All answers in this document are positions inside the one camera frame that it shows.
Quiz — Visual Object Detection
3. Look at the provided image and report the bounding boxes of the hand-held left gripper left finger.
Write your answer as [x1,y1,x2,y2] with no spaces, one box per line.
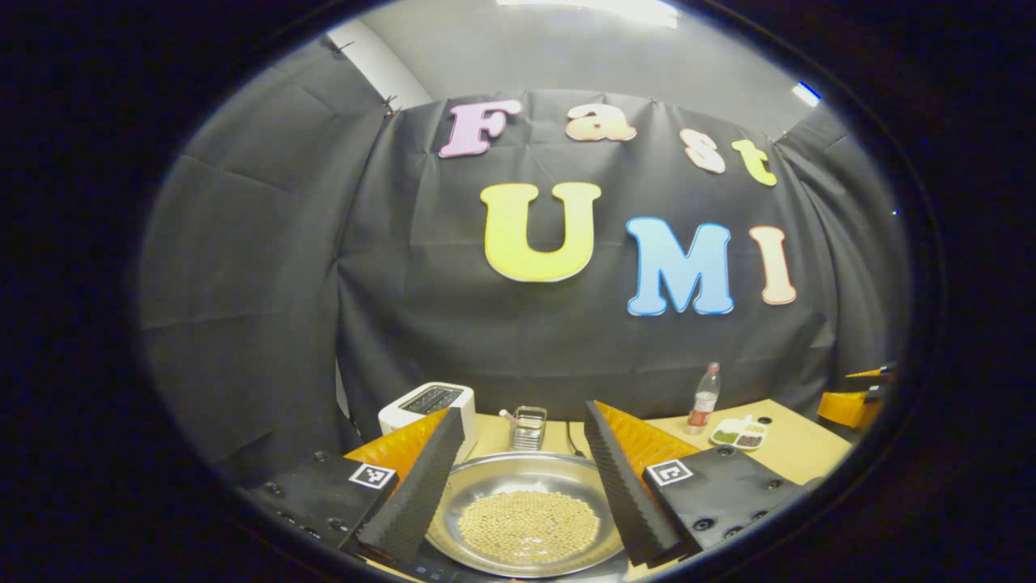
[239,407,468,566]

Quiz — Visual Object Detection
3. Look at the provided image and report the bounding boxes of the large rectangular ceiling light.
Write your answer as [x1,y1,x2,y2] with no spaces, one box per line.
[495,0,679,29]

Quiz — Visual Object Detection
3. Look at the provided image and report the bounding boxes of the white toaster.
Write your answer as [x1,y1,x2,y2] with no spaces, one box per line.
[378,382,478,464]

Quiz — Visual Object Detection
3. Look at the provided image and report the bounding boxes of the pile of soybeans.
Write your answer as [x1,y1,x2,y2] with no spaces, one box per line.
[457,489,602,566]

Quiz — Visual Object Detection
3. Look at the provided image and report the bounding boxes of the black induction cooktop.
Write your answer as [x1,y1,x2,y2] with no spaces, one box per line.
[380,541,632,583]

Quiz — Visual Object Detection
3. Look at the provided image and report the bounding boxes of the white divided plate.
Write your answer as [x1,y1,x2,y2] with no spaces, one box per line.
[709,415,768,451]

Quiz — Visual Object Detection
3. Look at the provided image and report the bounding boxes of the black backdrop cloth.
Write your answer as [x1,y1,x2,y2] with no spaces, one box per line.
[138,36,911,487]

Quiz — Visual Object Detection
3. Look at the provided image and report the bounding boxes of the small wire basket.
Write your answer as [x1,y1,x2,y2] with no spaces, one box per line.
[510,406,548,452]

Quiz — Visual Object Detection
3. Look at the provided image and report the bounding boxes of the clear plastic water bottle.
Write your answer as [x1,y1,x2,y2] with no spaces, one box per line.
[685,362,722,436]

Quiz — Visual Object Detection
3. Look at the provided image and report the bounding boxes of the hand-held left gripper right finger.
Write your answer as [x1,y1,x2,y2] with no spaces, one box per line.
[584,399,810,568]

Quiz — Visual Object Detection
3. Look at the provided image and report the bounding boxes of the stainless steel pot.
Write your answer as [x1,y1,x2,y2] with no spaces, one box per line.
[425,451,628,579]

